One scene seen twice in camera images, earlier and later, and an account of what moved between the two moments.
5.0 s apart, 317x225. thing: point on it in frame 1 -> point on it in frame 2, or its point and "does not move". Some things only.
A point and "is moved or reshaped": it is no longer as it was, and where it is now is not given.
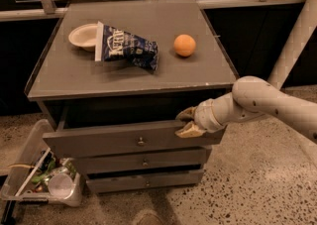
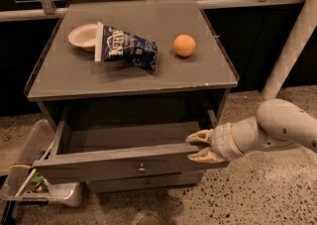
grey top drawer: [126, 140] is moved or reshaped
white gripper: [204, 115] -> [222, 140]
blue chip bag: [113, 45] does not move
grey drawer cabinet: [119, 72] does not move
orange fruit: [184, 45] does not move
